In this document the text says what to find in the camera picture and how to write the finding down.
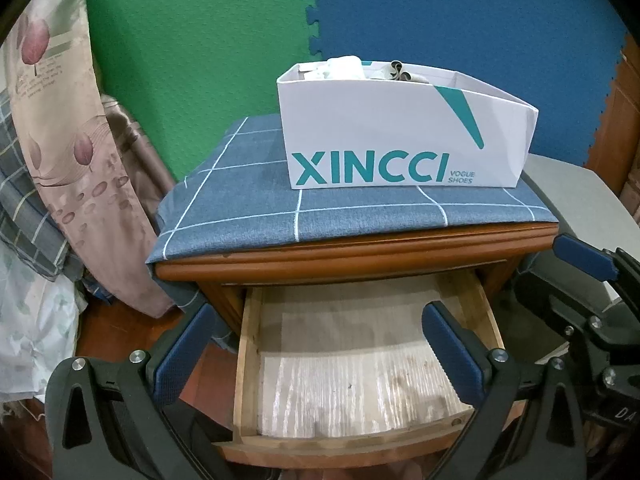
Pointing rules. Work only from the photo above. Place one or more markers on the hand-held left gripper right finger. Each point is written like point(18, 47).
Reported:
point(450, 350)

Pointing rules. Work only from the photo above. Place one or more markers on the green foam mat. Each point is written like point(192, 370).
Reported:
point(200, 50)

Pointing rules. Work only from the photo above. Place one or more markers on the blue foam mat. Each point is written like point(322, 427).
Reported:
point(450, 10)

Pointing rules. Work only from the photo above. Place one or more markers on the white cardboard shoe box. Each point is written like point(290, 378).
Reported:
point(375, 125)

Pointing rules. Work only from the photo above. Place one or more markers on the white underwear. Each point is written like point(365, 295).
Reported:
point(342, 67)

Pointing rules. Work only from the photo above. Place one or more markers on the brown satin cloth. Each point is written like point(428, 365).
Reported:
point(135, 160)

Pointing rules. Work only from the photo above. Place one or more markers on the wooden drawer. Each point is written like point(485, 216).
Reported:
point(325, 447)

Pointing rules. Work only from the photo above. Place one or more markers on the blue checked cloth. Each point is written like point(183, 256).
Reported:
point(240, 210)

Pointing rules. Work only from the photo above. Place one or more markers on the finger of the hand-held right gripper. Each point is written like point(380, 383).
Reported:
point(540, 300)
point(585, 257)

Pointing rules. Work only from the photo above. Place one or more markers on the white leaf print cloth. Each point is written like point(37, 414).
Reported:
point(30, 320)

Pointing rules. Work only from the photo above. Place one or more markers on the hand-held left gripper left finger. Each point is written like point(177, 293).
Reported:
point(185, 355)

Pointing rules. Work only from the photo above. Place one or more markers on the brown wooden nightstand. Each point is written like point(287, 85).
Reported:
point(350, 255)

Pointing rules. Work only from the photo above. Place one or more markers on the brown wooden panel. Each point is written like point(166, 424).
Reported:
point(620, 125)

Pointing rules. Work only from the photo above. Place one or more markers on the beige floral curtain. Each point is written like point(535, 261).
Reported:
point(65, 135)

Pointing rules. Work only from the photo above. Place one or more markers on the grey plaid cloth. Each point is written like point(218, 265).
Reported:
point(25, 200)

